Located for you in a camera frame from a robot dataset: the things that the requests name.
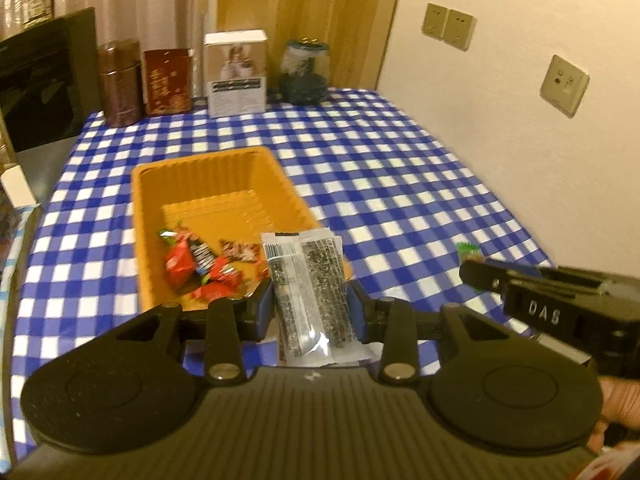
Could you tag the small glass jar with label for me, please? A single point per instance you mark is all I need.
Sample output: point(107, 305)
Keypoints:
point(36, 4)

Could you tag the beige wall socket plate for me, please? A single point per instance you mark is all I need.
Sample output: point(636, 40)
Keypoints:
point(564, 85)

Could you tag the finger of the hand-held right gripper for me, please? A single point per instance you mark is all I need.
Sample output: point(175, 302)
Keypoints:
point(480, 276)
point(515, 267)

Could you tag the brown cylindrical tin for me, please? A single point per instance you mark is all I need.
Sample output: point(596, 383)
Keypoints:
point(119, 85)

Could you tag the red white printed cloth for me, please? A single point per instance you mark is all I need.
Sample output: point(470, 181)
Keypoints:
point(615, 462)

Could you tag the orange plastic tray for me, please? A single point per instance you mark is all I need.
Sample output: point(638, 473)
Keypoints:
point(215, 185)

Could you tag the person's right hand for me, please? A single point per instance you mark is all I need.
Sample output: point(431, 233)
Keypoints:
point(620, 405)

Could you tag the green candy bar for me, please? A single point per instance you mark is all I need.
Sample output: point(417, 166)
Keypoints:
point(467, 250)

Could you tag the glass jar with dark pebbles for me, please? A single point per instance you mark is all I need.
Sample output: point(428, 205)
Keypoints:
point(304, 75)

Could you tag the long green snack packet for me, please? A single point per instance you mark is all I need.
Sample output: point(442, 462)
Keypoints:
point(197, 247)

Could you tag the red rectangular tin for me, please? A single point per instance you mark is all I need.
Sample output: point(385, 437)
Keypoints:
point(167, 82)

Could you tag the white printed carton box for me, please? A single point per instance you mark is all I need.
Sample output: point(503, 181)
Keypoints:
point(235, 80)

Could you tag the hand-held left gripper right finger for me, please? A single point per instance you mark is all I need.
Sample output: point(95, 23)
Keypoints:
point(356, 310)

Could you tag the black monitor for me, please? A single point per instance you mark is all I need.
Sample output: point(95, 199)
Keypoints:
point(45, 85)

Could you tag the blue white checked tablecloth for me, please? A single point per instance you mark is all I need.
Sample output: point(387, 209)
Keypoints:
point(400, 170)

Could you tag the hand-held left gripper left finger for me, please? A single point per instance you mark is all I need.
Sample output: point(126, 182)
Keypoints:
point(262, 310)

